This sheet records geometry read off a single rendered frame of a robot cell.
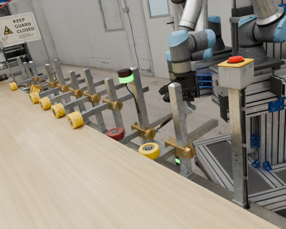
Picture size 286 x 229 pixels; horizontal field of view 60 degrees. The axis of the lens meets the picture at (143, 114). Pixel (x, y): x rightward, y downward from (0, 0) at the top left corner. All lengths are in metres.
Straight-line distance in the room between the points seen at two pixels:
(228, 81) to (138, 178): 0.41
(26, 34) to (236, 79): 3.07
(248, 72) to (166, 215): 0.44
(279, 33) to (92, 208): 1.02
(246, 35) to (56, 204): 1.12
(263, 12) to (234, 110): 0.58
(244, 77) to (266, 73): 0.72
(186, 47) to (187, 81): 0.13
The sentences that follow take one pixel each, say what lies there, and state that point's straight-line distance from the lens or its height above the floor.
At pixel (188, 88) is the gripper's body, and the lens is 1.00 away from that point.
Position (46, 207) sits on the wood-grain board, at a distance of 0.88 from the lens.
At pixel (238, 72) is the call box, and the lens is 0.72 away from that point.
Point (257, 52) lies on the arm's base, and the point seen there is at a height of 1.10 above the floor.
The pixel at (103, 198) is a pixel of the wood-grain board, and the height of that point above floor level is 0.90.
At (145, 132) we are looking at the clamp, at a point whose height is 0.86.
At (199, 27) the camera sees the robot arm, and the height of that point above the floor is 1.25.
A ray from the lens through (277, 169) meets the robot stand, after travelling 1.99.
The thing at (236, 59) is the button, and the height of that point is 1.23.
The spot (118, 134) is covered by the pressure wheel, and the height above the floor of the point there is 0.90.
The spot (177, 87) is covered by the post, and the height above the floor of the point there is 1.12.
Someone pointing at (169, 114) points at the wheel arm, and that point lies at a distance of 1.35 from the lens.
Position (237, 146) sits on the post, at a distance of 0.85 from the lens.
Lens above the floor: 1.41
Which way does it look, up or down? 23 degrees down
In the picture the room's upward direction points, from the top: 12 degrees counter-clockwise
